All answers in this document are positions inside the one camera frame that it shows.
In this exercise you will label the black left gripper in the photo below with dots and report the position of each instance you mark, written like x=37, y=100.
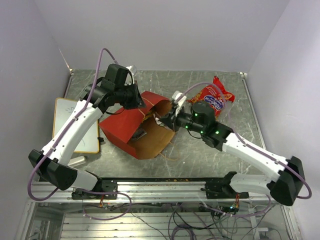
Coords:
x=137, y=102

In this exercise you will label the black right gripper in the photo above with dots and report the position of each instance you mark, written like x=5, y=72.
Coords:
x=171, y=120

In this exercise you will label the red paper bag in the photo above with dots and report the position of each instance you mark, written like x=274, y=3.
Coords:
x=120, y=127

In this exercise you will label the red cookie snack packet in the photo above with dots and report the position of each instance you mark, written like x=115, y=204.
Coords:
x=216, y=97

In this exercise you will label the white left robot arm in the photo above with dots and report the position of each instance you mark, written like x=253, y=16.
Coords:
x=118, y=86

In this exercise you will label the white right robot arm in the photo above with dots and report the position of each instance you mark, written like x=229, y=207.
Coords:
x=282, y=178

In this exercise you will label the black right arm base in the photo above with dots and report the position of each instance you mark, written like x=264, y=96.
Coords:
x=214, y=190

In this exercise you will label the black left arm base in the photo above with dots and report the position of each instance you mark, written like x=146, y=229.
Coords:
x=104, y=188

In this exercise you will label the dark snack packet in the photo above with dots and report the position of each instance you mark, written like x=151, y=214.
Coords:
x=140, y=132

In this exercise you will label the silver whiteboard eraser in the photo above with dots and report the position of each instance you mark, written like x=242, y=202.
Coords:
x=77, y=161

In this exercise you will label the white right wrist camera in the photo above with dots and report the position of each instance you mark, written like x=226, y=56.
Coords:
x=178, y=99

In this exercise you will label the aluminium table edge rail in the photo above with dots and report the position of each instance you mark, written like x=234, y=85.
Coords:
x=243, y=77

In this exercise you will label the aluminium front frame rail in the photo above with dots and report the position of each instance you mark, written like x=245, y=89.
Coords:
x=144, y=192

